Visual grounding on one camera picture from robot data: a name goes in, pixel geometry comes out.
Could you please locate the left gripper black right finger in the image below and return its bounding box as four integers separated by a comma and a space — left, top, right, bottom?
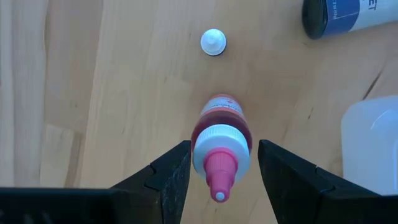
257, 139, 398, 224

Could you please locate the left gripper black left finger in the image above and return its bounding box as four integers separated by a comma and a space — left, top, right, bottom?
0, 139, 192, 224

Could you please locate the pink-capped food coloring bottle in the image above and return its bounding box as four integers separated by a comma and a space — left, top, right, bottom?
190, 93, 253, 203

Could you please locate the blue-labelled paint bottle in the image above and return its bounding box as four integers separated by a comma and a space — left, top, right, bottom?
301, 0, 398, 40

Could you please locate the clear plastic container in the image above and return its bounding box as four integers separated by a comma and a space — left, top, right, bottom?
340, 95, 398, 197

